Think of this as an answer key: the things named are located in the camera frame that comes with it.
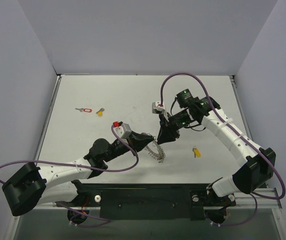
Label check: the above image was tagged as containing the silver spiked keyring disc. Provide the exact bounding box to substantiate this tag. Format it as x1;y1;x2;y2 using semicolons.
142;132;166;163

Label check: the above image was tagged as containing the yellow tag key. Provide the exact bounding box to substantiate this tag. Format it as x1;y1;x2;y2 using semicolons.
193;147;201;158

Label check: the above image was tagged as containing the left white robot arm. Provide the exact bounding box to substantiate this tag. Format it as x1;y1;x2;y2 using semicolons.
2;132;154;217

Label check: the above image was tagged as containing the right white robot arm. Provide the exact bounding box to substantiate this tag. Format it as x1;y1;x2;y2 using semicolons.
152;89;276;205

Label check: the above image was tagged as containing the yellow capped key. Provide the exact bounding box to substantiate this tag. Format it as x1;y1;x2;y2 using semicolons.
96;108;105;117

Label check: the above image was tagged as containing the red tag key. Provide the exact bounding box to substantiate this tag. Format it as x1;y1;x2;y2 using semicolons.
75;108;92;113

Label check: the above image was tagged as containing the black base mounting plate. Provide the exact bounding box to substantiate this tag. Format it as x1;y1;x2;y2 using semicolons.
67;181;227;221

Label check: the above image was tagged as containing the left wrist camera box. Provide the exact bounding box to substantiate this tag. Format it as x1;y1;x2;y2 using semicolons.
112;121;132;139

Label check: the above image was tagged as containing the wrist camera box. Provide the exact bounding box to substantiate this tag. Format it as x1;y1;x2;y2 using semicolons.
112;121;132;139
152;101;167;115

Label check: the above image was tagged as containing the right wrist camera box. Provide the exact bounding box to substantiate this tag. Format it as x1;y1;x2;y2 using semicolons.
152;101;167;115

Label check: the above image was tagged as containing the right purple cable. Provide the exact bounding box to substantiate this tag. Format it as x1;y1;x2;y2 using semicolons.
159;72;286;227

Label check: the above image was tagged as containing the purple cable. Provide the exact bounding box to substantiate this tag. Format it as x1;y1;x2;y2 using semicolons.
0;124;140;228
159;72;286;227

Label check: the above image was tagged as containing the aluminium frame rail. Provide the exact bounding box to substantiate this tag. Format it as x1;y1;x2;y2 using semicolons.
33;182;279;209

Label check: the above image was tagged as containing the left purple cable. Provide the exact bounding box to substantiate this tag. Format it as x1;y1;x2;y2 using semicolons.
0;124;140;228

